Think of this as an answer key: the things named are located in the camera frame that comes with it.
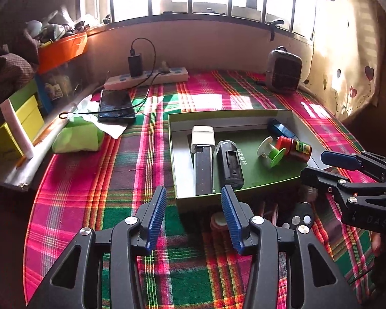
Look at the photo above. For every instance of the green and white spool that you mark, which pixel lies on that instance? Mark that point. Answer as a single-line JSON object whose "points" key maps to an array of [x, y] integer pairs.
{"points": [[273, 154]]}

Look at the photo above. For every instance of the silver lighter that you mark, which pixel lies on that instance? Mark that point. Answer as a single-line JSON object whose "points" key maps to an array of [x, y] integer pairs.
{"points": [[203, 173]]}

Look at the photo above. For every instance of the white side ledge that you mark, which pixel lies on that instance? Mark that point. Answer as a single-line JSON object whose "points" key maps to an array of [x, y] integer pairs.
{"points": [[35, 167]]}

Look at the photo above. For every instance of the white tube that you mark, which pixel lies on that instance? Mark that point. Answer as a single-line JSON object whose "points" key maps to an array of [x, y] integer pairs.
{"points": [[17, 128]]}

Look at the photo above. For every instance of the pink green plaid blanket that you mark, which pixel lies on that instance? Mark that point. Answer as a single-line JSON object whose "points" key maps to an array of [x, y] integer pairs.
{"points": [[93, 193]]}

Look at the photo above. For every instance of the heart print curtain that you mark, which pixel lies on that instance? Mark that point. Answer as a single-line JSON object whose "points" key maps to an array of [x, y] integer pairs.
{"points": [[350, 54]]}

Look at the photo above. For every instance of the green cloth bundle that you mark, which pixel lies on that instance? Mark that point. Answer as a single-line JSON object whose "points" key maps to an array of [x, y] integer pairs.
{"points": [[77, 136]]}

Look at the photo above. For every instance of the pile of clutter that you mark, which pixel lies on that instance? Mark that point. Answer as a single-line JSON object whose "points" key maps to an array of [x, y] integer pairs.
{"points": [[54, 29]]}

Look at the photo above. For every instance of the black key fob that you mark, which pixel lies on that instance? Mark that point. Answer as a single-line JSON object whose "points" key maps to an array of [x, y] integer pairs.
{"points": [[300, 215]]}

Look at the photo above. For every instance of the black smartphone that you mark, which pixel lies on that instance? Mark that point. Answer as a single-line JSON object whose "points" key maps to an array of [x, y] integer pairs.
{"points": [[115, 104]]}

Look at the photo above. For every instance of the white tissue paper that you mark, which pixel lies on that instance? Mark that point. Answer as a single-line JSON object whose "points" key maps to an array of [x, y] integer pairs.
{"points": [[114, 128]]}

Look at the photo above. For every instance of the window grille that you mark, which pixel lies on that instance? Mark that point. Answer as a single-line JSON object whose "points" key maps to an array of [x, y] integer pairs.
{"points": [[189, 9]]}

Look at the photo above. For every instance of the small beige object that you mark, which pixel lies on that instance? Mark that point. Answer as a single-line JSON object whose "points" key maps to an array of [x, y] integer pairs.
{"points": [[307, 194]]}

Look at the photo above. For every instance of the red-capped small bottle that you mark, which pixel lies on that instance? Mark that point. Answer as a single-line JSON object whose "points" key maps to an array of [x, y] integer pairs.
{"points": [[294, 148]]}

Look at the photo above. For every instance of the black battery charger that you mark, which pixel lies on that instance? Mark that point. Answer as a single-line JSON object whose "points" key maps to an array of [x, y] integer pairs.
{"points": [[230, 164]]}

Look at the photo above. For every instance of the white charger plug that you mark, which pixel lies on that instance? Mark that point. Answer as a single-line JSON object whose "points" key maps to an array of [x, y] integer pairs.
{"points": [[202, 138]]}

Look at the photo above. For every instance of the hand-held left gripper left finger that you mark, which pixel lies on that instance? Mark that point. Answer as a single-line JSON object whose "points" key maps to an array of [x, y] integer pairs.
{"points": [[156, 219]]}

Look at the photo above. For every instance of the black power adapter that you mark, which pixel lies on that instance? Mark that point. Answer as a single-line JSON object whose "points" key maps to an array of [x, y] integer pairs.
{"points": [[135, 64]]}

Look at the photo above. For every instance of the person's right hand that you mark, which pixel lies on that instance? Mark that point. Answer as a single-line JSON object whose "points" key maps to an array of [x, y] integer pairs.
{"points": [[377, 244]]}

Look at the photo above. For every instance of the orange plastic bin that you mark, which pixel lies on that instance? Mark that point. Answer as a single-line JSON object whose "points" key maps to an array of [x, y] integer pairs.
{"points": [[62, 51]]}

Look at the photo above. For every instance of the green cardboard box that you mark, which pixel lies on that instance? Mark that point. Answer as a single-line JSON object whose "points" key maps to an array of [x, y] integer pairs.
{"points": [[260, 180]]}

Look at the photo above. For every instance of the white power strip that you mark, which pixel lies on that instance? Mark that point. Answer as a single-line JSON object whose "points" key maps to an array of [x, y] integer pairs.
{"points": [[167, 75]]}

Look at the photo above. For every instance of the blue printed box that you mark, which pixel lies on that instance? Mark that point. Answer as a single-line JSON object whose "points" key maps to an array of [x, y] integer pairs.
{"points": [[53, 90]]}

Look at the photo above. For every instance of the small blue box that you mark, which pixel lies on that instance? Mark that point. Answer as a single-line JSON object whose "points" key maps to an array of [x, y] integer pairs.
{"points": [[280, 130]]}

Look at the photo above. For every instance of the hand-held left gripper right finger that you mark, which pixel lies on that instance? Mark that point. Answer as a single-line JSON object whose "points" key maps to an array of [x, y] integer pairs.
{"points": [[231, 219]]}

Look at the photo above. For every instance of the yellow box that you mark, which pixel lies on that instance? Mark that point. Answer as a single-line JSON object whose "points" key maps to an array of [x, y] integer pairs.
{"points": [[3, 141]]}

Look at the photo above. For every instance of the brown cloth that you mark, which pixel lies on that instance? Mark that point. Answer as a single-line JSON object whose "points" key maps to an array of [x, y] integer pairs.
{"points": [[6, 74]]}

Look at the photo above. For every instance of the pink tape roll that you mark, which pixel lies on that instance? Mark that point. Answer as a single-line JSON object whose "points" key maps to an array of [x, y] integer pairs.
{"points": [[217, 222]]}

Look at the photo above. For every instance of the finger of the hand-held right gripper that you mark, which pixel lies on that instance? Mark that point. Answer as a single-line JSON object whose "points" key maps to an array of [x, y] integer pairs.
{"points": [[339, 160], [321, 178]]}

